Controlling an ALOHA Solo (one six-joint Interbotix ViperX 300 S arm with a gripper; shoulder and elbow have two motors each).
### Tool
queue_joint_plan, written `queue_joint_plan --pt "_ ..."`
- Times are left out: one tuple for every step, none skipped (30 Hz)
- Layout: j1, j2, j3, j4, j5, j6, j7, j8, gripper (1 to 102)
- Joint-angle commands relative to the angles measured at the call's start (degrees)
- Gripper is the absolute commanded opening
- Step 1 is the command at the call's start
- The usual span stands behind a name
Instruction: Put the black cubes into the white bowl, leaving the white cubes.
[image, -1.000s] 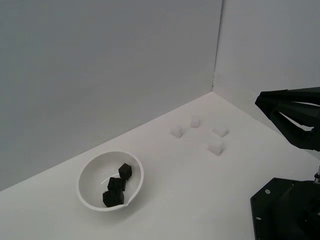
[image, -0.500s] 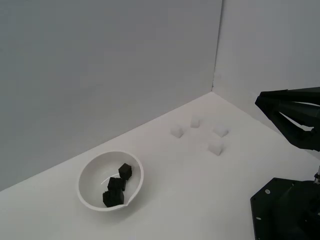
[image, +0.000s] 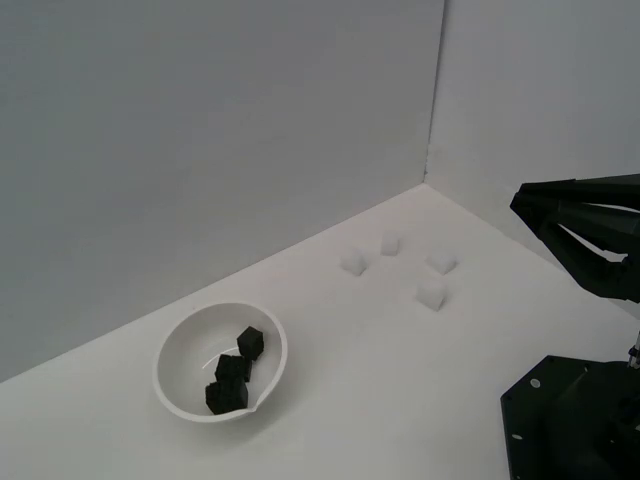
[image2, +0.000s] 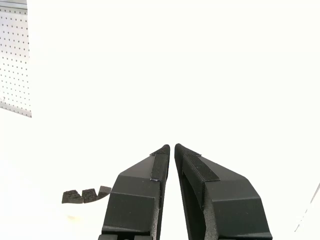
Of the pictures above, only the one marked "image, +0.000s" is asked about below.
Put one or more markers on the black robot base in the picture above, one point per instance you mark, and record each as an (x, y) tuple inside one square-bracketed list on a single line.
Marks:
[(565, 425)]

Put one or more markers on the black foam cube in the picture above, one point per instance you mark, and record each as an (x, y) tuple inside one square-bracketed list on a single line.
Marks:
[(227, 397), (250, 342), (230, 368)]

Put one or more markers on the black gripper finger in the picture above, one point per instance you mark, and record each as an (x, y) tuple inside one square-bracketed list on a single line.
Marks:
[(590, 200), (600, 277)]

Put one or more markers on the white foam cube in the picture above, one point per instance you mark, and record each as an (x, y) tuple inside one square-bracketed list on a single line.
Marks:
[(390, 243), (441, 262), (431, 295), (352, 260)]

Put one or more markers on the white bowl with spout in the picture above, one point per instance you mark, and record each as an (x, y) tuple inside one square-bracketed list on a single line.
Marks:
[(190, 350)]

